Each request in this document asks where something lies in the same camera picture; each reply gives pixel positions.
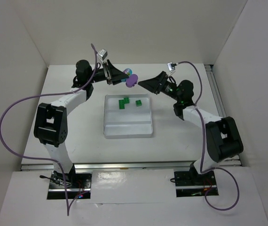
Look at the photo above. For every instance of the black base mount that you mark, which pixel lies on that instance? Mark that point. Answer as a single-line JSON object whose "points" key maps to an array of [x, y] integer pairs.
{"points": [[190, 184], [81, 187]]}

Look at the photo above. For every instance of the long green lego brick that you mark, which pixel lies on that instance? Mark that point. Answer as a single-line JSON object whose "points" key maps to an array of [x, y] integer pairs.
{"points": [[123, 102]]}

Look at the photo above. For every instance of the aluminium rail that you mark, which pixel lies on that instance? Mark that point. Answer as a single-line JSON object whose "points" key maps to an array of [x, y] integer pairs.
{"points": [[112, 166], [212, 96]]}

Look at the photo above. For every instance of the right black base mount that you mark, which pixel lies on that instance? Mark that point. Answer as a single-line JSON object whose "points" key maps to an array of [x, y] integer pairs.
{"points": [[190, 184]]}

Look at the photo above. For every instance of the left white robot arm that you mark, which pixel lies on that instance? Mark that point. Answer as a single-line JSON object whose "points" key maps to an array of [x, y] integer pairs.
{"points": [[51, 124]]}

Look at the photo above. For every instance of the teal printed lego piece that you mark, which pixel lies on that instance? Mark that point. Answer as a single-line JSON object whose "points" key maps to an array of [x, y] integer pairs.
{"points": [[128, 71]]}

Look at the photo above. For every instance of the purple round lego piece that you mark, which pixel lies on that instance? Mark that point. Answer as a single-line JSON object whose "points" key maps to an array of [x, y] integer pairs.
{"points": [[131, 80]]}

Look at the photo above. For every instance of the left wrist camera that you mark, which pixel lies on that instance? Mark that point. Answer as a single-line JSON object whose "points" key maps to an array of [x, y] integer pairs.
{"points": [[102, 54]]}

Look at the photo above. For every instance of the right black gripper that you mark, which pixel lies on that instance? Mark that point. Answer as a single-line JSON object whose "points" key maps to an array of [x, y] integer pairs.
{"points": [[161, 83]]}

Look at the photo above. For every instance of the white three-compartment tray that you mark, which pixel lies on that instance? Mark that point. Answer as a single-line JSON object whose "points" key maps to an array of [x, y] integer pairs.
{"points": [[132, 122]]}

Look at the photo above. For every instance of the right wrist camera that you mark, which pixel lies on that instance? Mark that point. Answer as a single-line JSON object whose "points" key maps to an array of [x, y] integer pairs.
{"points": [[171, 66]]}

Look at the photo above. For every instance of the right aluminium rail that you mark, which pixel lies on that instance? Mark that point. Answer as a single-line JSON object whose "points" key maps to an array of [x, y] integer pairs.
{"points": [[212, 96]]}

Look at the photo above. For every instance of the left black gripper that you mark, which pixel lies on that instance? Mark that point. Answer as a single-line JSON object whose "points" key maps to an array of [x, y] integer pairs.
{"points": [[109, 73]]}

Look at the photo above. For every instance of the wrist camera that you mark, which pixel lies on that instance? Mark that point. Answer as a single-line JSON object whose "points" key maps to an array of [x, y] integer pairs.
{"points": [[102, 54], [171, 66]]}

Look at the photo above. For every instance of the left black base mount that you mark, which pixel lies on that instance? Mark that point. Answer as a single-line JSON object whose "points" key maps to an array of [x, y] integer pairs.
{"points": [[81, 187]]}

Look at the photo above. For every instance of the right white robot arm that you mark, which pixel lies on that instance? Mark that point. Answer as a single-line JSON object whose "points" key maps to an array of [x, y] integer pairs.
{"points": [[221, 138]]}

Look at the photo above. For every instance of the front aluminium rail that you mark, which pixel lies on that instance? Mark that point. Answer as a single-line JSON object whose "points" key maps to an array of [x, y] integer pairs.
{"points": [[112, 166]]}

